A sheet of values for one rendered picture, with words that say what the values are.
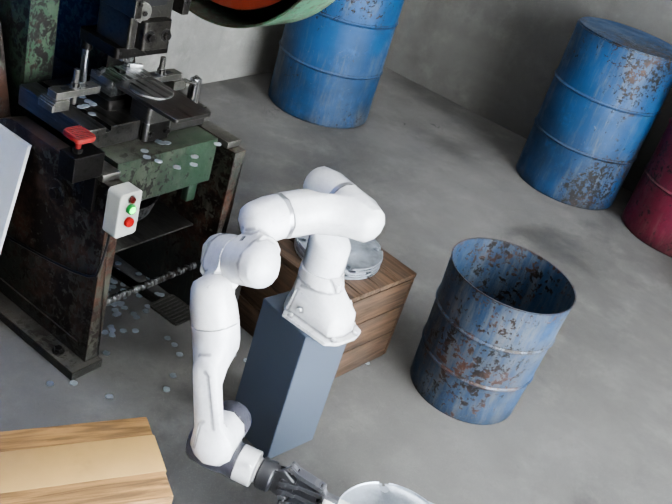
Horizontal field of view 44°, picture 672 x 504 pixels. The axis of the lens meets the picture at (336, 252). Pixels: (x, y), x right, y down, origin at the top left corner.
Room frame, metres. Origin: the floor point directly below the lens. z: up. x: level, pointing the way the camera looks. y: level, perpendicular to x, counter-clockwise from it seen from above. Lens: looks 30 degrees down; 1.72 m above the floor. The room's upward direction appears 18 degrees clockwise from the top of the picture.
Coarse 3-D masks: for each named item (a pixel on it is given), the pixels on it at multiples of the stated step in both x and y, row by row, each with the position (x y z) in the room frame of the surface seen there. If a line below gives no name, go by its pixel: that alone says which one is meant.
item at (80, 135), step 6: (72, 126) 1.86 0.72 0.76; (78, 126) 1.87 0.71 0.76; (66, 132) 1.82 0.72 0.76; (72, 132) 1.82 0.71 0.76; (78, 132) 1.83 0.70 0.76; (84, 132) 1.84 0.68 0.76; (90, 132) 1.85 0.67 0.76; (72, 138) 1.81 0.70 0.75; (78, 138) 1.80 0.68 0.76; (84, 138) 1.81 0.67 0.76; (90, 138) 1.83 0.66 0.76; (78, 144) 1.83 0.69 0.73
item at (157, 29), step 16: (144, 0) 2.16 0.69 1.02; (160, 0) 2.21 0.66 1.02; (112, 16) 2.16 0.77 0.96; (128, 16) 2.14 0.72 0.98; (144, 16) 2.15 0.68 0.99; (160, 16) 2.22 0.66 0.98; (112, 32) 2.16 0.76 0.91; (128, 32) 2.13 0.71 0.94; (144, 32) 2.14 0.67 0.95; (160, 32) 2.19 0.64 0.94; (128, 48) 2.14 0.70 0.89; (144, 48) 2.15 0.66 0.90; (160, 48) 2.20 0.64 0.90
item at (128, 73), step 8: (128, 64) 2.31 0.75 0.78; (104, 72) 2.19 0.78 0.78; (112, 72) 2.21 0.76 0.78; (120, 72) 2.25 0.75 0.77; (128, 72) 2.25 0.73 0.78; (136, 72) 2.27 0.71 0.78; (144, 72) 2.29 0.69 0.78; (96, 80) 2.18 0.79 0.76; (104, 80) 2.16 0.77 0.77; (112, 80) 2.16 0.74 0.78; (120, 80) 2.18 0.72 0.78; (104, 88) 2.16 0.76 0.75; (112, 88) 2.15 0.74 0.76; (112, 96) 2.15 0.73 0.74
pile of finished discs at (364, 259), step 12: (300, 240) 2.33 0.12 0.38; (372, 240) 2.46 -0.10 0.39; (300, 252) 2.29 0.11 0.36; (360, 252) 2.36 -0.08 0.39; (372, 252) 2.38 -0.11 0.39; (348, 264) 2.26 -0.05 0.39; (360, 264) 2.29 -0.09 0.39; (372, 264) 2.31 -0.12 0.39; (348, 276) 2.23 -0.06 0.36; (360, 276) 2.26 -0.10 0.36
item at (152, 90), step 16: (128, 80) 2.19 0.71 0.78; (144, 80) 2.22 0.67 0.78; (144, 96) 2.12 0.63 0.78; (160, 96) 2.14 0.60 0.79; (176, 96) 2.19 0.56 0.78; (144, 112) 2.12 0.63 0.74; (160, 112) 2.06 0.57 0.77; (176, 112) 2.09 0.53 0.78; (192, 112) 2.12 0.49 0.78; (208, 112) 2.15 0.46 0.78; (144, 128) 2.11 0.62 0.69; (160, 128) 2.16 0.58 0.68
